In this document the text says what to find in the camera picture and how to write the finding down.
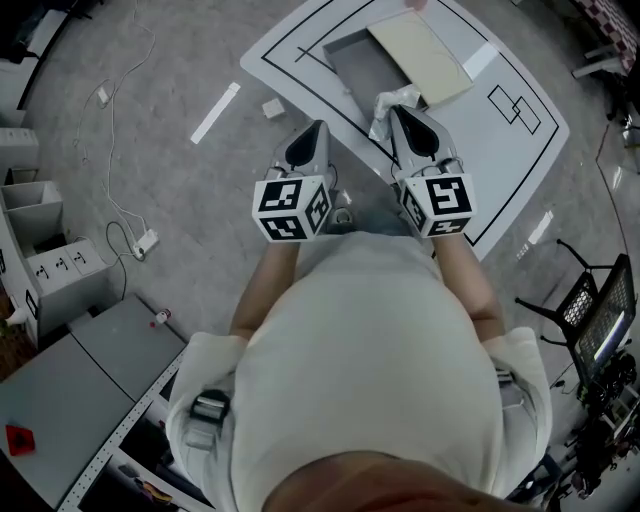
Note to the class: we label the person's left forearm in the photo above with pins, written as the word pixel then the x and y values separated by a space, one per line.
pixel 265 290

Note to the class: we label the grey tray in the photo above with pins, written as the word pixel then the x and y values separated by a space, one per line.
pixel 365 65

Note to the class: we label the white floor socket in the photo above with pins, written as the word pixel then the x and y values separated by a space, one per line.
pixel 272 109

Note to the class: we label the black harness clip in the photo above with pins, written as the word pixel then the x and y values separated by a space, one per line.
pixel 210 406

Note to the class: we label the person's left shoe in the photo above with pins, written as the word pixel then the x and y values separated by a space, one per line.
pixel 340 216

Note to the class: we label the white table with black lines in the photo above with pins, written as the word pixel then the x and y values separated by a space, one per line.
pixel 500 165

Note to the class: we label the cream rectangular box lid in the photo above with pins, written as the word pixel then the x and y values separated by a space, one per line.
pixel 425 55

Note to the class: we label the white perforated shelf frame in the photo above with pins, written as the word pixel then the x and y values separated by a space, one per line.
pixel 125 425

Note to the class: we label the grey desk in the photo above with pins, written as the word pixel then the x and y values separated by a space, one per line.
pixel 65 390

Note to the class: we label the white cubby desk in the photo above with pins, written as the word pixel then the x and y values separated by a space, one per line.
pixel 50 285

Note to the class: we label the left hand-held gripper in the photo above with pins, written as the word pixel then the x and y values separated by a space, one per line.
pixel 285 200

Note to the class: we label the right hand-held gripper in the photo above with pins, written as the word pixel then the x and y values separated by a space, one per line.
pixel 445 200

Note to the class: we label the white power strip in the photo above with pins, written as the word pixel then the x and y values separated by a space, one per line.
pixel 146 243

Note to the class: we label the white floor strip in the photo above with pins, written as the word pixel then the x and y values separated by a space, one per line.
pixel 215 114

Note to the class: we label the person's blue jeans leg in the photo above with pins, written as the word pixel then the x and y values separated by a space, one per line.
pixel 380 222

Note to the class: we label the person's white shirt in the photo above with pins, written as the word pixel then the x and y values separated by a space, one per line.
pixel 365 350

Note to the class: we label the dark equipment pile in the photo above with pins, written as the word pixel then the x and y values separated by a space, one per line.
pixel 615 415

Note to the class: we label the black mesh chair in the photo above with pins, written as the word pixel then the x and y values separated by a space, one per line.
pixel 607 310

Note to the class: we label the small white adapter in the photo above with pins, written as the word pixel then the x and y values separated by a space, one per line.
pixel 103 95

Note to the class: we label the small bottle with red cap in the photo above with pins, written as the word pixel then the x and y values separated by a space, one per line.
pixel 161 317

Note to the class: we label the red flat object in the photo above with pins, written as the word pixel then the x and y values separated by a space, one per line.
pixel 19 440

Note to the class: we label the red checkered cloth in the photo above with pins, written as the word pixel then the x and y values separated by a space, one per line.
pixel 610 20

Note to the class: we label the person's right forearm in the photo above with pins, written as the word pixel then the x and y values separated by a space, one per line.
pixel 470 285

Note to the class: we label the white table legs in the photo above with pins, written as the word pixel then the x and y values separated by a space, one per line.
pixel 597 57

